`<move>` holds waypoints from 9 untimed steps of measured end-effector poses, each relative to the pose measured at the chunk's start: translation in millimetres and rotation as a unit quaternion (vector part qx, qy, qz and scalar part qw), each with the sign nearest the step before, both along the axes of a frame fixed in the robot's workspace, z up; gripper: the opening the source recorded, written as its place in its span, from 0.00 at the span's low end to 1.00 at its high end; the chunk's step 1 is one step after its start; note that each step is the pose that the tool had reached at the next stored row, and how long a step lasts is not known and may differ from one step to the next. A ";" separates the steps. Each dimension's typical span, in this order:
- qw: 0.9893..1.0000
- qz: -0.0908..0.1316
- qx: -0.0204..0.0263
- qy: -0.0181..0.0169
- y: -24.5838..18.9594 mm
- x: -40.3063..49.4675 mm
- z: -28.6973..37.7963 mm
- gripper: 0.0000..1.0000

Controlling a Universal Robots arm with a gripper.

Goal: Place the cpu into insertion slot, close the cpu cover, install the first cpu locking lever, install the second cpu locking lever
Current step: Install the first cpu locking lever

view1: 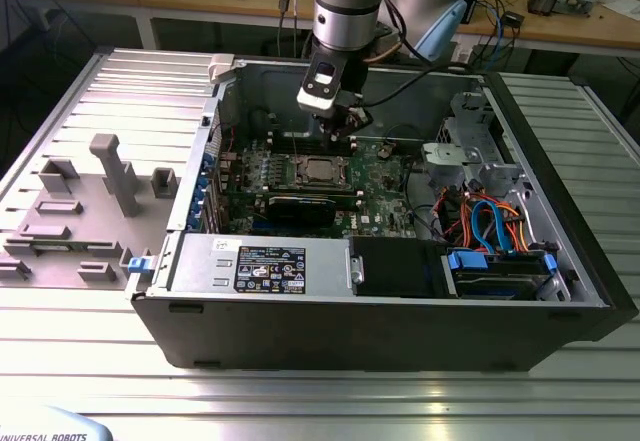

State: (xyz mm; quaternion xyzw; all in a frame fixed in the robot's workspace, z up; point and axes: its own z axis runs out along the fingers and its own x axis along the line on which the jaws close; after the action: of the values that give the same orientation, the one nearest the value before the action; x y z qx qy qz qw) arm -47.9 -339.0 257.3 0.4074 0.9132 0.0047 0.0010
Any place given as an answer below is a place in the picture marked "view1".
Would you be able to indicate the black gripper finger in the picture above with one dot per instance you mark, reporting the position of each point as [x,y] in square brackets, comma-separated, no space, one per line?
[362,120]
[334,128]

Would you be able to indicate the silver CPU plate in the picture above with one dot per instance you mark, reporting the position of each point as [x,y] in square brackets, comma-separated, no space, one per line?
[322,169]

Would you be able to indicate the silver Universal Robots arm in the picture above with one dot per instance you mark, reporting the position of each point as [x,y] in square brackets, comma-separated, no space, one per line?
[345,21]

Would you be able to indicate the CPU socket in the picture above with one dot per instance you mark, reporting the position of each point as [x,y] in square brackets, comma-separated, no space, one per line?
[298,181]

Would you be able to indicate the blue expansion slot retainer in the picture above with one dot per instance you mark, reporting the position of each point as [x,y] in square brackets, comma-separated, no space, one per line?
[201,190]

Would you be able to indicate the round coin battery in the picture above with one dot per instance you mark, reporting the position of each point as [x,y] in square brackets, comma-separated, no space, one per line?
[385,150]

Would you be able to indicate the green motherboard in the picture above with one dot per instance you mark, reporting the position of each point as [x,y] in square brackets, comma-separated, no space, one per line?
[380,196]

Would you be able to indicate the black graphics card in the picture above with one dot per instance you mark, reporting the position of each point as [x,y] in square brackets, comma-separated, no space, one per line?
[300,211]

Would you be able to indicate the silver metal drive cage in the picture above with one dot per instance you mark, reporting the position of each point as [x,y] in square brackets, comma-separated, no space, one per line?
[445,161]

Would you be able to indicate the grey plastic case latch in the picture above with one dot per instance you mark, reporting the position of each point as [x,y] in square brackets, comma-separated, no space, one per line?
[220,67]

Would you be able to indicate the black disk bay box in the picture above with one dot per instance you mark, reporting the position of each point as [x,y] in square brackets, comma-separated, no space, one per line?
[390,266]

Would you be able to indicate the wooden desk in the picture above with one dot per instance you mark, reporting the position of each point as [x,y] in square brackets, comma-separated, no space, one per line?
[225,3]

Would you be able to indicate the small black box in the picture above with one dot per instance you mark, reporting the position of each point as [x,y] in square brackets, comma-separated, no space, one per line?
[512,18]

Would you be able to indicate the silver power supply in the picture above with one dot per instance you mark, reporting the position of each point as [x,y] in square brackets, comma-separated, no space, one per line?
[210,266]

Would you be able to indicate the copper finned heat sink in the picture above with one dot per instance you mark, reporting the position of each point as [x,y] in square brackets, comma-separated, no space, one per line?
[544,1]

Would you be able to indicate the black PC case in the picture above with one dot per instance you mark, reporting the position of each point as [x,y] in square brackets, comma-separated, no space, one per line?
[350,336]

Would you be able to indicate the hard disk in blue carrier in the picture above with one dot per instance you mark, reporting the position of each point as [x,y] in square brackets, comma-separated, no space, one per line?
[500,281]

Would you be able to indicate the grey electronic device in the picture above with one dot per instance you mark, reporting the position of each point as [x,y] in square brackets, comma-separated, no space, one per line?
[575,3]

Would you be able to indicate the blue case latch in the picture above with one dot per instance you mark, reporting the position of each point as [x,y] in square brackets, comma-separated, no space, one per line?
[140,265]

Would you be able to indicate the grey parts rack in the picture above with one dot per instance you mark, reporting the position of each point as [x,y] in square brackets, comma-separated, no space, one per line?
[100,241]

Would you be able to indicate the white paper sheet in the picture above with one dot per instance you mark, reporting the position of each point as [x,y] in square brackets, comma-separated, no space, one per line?
[625,8]

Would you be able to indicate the green RAM stick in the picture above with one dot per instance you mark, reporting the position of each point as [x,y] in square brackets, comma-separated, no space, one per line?
[70,247]

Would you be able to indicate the pale blue teach pendant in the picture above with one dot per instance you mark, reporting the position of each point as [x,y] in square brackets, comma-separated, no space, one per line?
[50,426]

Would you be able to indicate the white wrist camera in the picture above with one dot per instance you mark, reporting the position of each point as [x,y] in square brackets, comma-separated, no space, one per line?
[315,101]

